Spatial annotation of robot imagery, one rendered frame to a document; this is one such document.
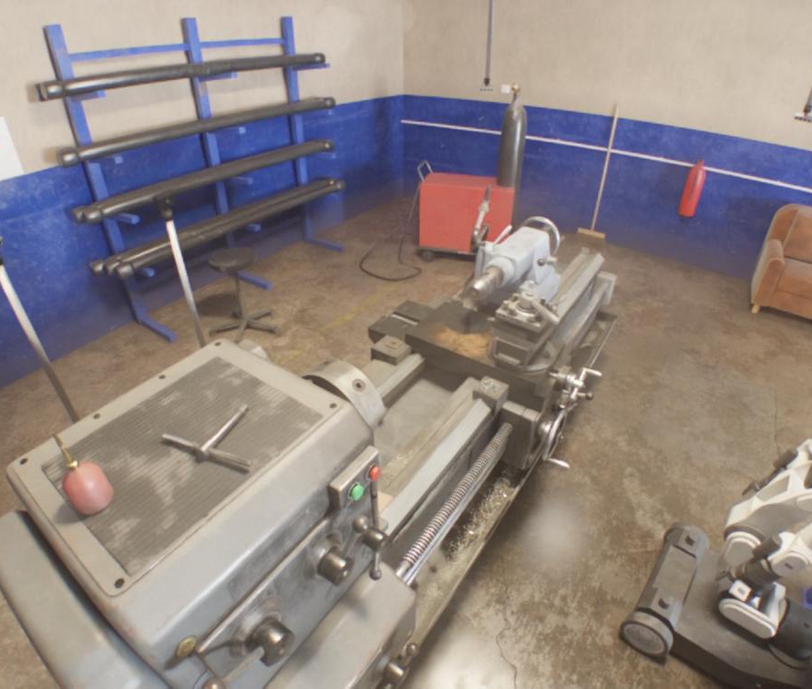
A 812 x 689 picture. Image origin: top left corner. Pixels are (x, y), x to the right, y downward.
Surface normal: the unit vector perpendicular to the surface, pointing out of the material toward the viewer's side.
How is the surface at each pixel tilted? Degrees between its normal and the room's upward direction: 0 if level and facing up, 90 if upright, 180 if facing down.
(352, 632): 32
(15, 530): 0
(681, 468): 0
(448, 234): 90
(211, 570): 45
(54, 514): 0
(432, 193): 90
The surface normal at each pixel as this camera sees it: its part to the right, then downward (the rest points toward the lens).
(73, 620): 0.00, -0.82
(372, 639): 0.44, -0.52
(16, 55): 0.82, 0.33
